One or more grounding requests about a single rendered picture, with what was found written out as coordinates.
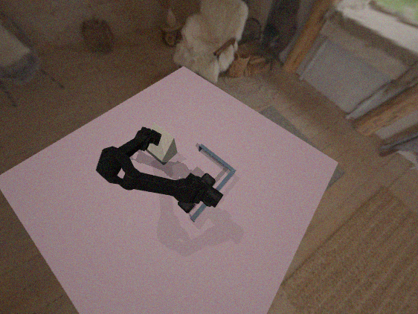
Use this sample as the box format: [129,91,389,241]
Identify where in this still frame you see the clear glass corner walls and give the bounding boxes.
[194,147,230,222]

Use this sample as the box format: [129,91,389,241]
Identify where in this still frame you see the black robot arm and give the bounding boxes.
[96,127,223,208]

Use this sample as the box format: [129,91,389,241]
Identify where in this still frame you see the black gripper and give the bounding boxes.
[178,173,216,213]

